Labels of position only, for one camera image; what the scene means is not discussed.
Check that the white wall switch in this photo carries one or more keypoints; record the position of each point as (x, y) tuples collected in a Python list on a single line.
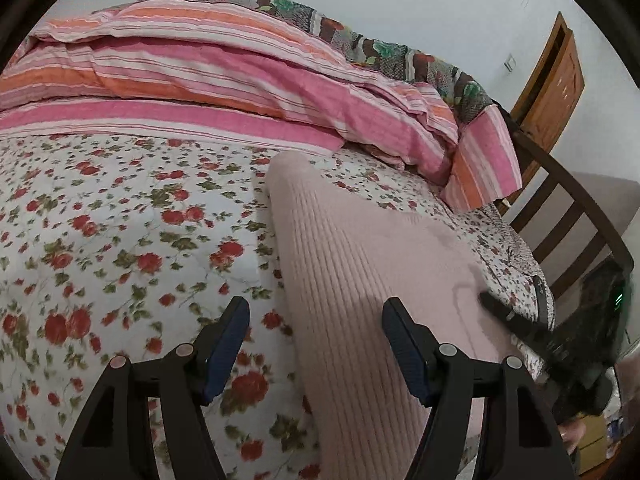
[(510, 63)]

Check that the red floral bed sheet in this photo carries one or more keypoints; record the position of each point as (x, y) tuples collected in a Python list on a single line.
[(125, 235)]

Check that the dark wooden bed frame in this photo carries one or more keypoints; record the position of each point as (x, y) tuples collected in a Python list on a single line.
[(565, 175)]

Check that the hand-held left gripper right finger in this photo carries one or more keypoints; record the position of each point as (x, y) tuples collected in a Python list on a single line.
[(407, 355)]

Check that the person's right hand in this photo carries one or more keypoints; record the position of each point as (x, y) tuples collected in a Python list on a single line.
[(573, 431)]

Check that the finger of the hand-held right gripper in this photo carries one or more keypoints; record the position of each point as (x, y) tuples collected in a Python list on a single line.
[(505, 312), (542, 300)]

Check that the pink orange striped quilt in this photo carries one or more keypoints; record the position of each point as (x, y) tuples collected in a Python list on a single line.
[(200, 70)]

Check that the pink knit garment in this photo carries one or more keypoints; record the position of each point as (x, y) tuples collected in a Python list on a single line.
[(350, 285)]

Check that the yellow box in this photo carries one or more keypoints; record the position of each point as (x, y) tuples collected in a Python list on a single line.
[(592, 437)]

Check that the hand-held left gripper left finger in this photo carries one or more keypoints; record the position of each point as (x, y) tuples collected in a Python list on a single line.
[(226, 345)]

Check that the orange wooden door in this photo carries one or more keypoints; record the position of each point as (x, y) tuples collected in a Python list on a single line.
[(560, 80)]

